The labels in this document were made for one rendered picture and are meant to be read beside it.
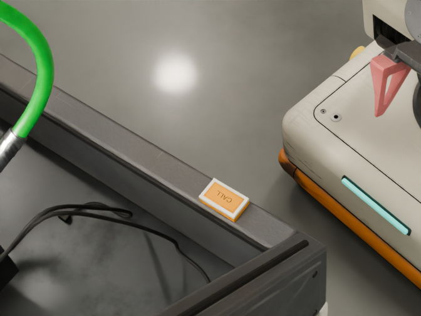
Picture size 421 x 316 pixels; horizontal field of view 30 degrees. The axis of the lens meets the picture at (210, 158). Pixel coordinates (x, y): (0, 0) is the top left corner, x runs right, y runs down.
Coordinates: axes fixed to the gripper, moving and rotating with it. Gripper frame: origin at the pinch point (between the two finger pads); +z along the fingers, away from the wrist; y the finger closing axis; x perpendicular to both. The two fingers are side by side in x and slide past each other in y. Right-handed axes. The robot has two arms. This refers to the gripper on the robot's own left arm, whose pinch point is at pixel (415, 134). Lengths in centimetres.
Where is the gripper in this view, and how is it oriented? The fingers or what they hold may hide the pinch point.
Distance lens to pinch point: 89.5
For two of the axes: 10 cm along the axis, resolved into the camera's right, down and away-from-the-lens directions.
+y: 6.6, 5.9, -4.6
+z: -2.4, 7.5, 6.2
